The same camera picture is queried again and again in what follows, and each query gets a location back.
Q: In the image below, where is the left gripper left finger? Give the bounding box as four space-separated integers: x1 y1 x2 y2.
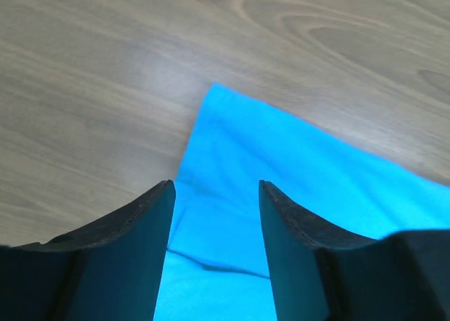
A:
1 181 176 320

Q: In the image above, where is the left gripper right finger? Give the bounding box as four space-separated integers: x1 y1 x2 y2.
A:
259 181 449 320

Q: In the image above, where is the cyan blue t-shirt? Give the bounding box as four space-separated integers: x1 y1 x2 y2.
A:
155 84 449 320

